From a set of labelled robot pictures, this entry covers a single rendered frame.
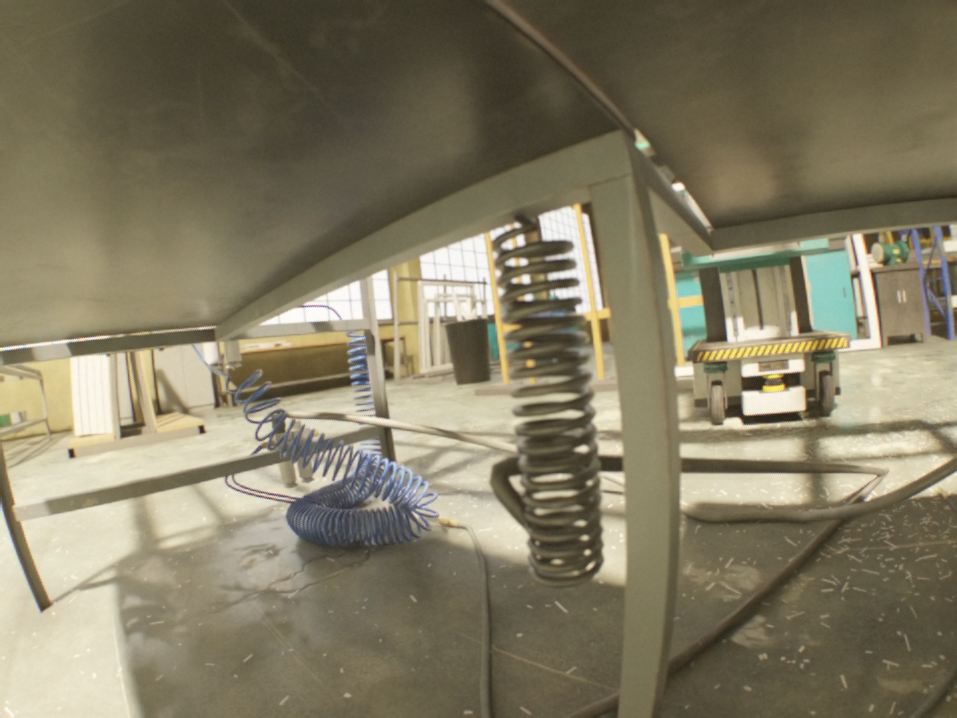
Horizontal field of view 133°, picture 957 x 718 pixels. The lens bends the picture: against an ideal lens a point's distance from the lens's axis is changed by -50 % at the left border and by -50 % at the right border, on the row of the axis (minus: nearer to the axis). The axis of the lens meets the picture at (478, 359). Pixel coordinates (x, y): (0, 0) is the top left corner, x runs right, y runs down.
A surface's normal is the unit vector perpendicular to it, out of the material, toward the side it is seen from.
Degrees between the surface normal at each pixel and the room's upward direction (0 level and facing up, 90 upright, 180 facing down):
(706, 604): 0
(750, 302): 90
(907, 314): 90
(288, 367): 90
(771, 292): 90
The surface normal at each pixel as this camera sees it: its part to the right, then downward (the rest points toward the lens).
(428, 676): -0.12, -0.99
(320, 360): 0.76, -0.07
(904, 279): -0.64, 0.11
